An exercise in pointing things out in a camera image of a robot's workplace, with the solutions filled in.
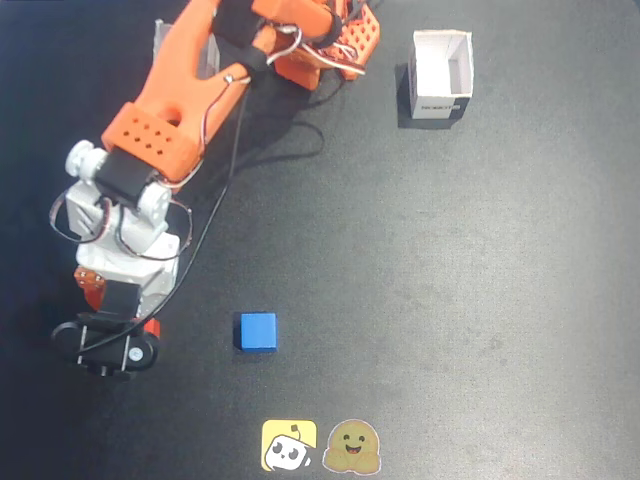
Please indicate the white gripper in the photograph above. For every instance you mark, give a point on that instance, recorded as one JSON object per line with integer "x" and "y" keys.
{"x": 120, "y": 298}

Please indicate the red cube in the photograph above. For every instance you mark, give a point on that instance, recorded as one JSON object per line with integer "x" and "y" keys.
{"x": 154, "y": 329}

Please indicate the blue cube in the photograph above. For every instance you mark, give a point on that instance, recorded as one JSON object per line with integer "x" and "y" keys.
{"x": 257, "y": 331}

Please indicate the orange and white robot arm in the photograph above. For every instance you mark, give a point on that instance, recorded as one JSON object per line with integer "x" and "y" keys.
{"x": 185, "y": 80}

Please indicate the white cardboard box black label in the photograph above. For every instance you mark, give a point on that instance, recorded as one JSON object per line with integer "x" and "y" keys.
{"x": 442, "y": 75}
{"x": 210, "y": 57}

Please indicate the yellow robot sticker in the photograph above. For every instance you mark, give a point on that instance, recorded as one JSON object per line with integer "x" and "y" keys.
{"x": 287, "y": 445}

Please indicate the hugging face emoji sticker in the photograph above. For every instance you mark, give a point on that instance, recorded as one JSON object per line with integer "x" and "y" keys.
{"x": 351, "y": 446}

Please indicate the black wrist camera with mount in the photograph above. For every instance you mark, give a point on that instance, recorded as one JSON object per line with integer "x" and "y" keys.
{"x": 117, "y": 345}

